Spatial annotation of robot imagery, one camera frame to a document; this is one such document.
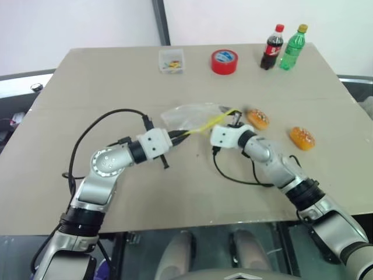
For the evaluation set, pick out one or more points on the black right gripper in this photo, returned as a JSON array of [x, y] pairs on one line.
[[235, 125]]

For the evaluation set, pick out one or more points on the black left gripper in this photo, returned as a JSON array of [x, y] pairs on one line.
[[173, 139]]

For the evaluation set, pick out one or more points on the clear plastic bag yellow zip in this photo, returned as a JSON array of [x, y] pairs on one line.
[[186, 116]]

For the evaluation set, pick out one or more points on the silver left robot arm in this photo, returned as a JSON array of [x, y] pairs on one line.
[[102, 163]]

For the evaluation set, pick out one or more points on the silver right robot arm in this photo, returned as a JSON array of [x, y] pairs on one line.
[[262, 151]]

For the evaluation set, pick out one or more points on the orange doughnut snack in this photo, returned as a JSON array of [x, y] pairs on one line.
[[302, 138], [258, 119]]

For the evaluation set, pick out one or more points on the red tape roll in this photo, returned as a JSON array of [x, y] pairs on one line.
[[224, 62]]

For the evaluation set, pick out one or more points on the clear box with coloured clips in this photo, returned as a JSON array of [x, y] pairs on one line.
[[172, 62]]

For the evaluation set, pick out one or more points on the cola bottle red cap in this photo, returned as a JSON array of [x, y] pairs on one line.
[[271, 49]]

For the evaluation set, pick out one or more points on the green plastic bottle yellow cap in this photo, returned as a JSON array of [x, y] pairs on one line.
[[292, 48]]

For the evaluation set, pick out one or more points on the grey rounded shape under table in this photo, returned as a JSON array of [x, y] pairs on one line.
[[250, 252], [177, 253]]

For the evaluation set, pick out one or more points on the dark grey upright pole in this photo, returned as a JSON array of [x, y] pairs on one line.
[[161, 21]]

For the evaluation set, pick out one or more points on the grey curved robot body cover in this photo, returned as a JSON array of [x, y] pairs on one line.
[[239, 274]]

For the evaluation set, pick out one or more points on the small black round object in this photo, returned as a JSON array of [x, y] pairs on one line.
[[36, 86]]

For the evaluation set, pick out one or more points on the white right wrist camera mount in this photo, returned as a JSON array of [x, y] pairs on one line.
[[227, 135]]

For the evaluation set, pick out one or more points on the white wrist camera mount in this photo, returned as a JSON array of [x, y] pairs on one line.
[[227, 135], [154, 143]]

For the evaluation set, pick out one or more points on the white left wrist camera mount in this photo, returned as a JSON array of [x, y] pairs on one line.
[[154, 143]]

